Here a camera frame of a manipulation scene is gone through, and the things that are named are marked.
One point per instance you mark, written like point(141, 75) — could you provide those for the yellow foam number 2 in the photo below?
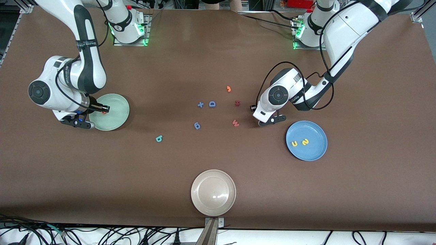
point(305, 142)

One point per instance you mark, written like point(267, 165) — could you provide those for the teal looped foam letter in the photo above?
point(157, 139)

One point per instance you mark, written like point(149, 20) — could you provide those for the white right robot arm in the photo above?
point(61, 98)

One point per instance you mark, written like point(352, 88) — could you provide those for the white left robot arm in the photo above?
point(269, 109)

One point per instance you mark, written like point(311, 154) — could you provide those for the light green plate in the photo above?
point(117, 119)

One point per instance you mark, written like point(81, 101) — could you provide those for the red foam letter w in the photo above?
point(235, 123)

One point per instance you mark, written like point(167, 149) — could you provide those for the blue plate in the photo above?
point(313, 153)

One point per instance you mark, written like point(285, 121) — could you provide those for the blue looped foam letter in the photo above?
point(196, 124)

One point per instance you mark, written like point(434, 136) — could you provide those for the brown table cover sheet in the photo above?
point(211, 153)

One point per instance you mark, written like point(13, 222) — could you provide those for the beige plate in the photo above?
point(213, 193)

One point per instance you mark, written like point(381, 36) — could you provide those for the tan cylindrical tube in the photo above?
point(234, 4)

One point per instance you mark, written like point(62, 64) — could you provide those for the red box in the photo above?
point(299, 3)

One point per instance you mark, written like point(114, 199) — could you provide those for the black power plug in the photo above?
point(176, 238)

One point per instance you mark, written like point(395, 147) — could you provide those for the aluminium frame bar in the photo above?
point(24, 8)
point(417, 16)

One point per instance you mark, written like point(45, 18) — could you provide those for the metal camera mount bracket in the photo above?
point(211, 234)

